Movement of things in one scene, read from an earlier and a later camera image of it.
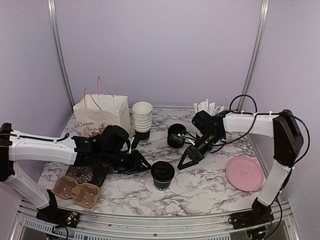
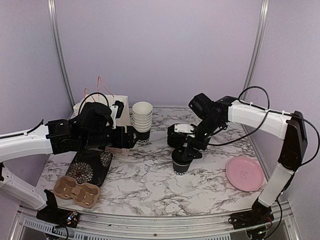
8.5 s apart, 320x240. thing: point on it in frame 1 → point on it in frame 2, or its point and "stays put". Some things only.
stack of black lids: (173, 140) stays put
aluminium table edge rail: (97, 226) stays put
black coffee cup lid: (162, 171) → (177, 155)
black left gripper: (136, 166) → (129, 142)
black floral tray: (88, 174) stays put
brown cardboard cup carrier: (84, 194) stays put
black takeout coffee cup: (161, 185) → (180, 169)
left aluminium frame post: (53, 6) stays put
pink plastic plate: (245, 173) stays put
